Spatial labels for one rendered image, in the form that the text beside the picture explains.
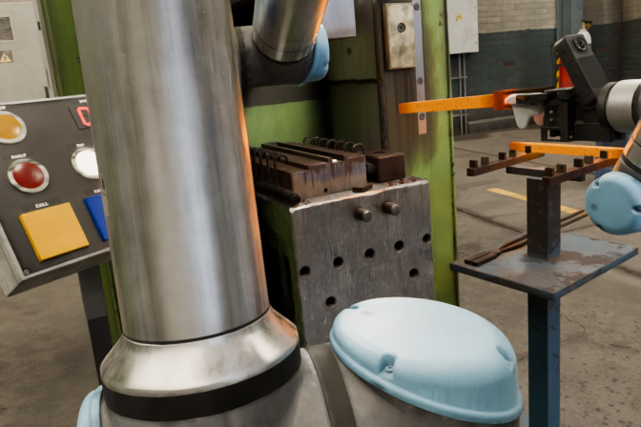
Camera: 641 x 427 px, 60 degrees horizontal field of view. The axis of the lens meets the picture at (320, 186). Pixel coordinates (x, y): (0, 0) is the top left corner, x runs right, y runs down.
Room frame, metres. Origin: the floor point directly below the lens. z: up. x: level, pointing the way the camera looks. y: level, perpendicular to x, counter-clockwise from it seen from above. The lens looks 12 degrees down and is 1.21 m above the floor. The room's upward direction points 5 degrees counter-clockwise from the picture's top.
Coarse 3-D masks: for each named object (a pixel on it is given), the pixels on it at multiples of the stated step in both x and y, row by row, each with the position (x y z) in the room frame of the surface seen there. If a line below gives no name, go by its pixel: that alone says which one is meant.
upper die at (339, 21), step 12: (336, 0) 1.31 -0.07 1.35; (348, 0) 1.33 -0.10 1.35; (240, 12) 1.43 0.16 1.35; (252, 12) 1.36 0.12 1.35; (336, 12) 1.31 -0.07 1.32; (348, 12) 1.33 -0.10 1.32; (240, 24) 1.44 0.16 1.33; (252, 24) 1.37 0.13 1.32; (324, 24) 1.30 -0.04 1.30; (336, 24) 1.31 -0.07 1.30; (348, 24) 1.33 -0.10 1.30; (336, 36) 1.31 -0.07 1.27; (348, 36) 1.33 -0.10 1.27
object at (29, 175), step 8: (16, 168) 0.83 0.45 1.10; (24, 168) 0.84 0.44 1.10; (32, 168) 0.84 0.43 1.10; (16, 176) 0.82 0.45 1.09; (24, 176) 0.83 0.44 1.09; (32, 176) 0.84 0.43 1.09; (40, 176) 0.84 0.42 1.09; (24, 184) 0.82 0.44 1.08; (32, 184) 0.83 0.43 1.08; (40, 184) 0.84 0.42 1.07
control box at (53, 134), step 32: (64, 96) 0.97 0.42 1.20; (32, 128) 0.89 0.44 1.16; (64, 128) 0.93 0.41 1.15; (0, 160) 0.82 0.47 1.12; (32, 160) 0.85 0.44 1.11; (64, 160) 0.89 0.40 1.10; (0, 192) 0.79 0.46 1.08; (32, 192) 0.82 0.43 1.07; (64, 192) 0.86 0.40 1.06; (96, 192) 0.89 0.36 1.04; (0, 224) 0.77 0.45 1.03; (0, 256) 0.77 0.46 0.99; (32, 256) 0.76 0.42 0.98; (64, 256) 0.79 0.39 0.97; (96, 256) 0.83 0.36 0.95; (32, 288) 0.81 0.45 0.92
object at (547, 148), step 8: (512, 144) 1.58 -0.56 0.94; (520, 144) 1.56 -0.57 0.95; (528, 144) 1.54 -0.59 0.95; (536, 144) 1.52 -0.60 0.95; (544, 144) 1.51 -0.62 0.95; (552, 144) 1.50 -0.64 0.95; (560, 144) 1.49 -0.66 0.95; (544, 152) 1.50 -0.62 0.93; (552, 152) 1.48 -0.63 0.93; (560, 152) 1.46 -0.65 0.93; (568, 152) 1.45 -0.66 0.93; (576, 152) 1.43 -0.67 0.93; (584, 152) 1.41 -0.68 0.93; (592, 152) 1.39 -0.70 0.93; (616, 152) 1.35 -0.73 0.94
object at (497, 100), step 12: (468, 96) 1.11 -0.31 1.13; (480, 96) 1.05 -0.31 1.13; (492, 96) 1.02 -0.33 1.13; (504, 96) 1.00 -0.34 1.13; (408, 108) 1.25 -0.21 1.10; (420, 108) 1.21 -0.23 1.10; (432, 108) 1.17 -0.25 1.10; (444, 108) 1.14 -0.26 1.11; (456, 108) 1.11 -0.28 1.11; (468, 108) 1.08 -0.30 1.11; (504, 108) 1.00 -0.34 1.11
